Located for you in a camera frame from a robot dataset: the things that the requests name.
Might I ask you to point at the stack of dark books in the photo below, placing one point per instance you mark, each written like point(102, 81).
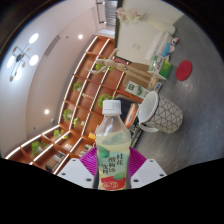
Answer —
point(136, 130)

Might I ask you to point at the tan chair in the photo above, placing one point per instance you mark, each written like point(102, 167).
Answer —
point(141, 81)

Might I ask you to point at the white geometric-patterned mug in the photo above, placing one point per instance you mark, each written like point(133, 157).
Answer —
point(166, 115)

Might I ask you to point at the green and white drink carton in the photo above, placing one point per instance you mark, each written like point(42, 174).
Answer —
point(137, 90)

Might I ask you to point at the white vase with pink flowers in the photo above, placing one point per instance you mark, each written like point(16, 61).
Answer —
point(156, 24)

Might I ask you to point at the clear yellow-green drink bottle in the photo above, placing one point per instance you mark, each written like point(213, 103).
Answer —
point(113, 153)

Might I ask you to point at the ceiling air vent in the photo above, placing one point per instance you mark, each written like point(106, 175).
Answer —
point(52, 45)

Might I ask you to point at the green and white box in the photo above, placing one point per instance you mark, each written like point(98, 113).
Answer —
point(161, 67)

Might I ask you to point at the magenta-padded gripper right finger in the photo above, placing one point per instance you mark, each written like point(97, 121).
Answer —
point(148, 172)

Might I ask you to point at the grey curtain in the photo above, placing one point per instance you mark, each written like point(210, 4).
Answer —
point(111, 10)

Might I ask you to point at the flat round red coaster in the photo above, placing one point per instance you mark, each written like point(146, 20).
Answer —
point(184, 70)

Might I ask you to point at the white wall switch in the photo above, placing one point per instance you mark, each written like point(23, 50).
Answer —
point(135, 46)

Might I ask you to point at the wooden wall shelf unit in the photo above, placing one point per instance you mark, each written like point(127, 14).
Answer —
point(83, 100)

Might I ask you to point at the branched ceiling lamp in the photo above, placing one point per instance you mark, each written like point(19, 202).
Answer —
point(21, 56)

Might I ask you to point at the dark blue chair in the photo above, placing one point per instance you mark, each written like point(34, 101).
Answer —
point(126, 105)

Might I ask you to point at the black track light rail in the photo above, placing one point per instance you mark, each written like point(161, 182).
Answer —
point(99, 10)

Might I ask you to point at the recessed ceiling spotlight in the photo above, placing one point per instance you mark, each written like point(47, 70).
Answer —
point(46, 111)
point(80, 36)

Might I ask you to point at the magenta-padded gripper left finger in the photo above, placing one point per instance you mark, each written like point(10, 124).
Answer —
point(76, 173)

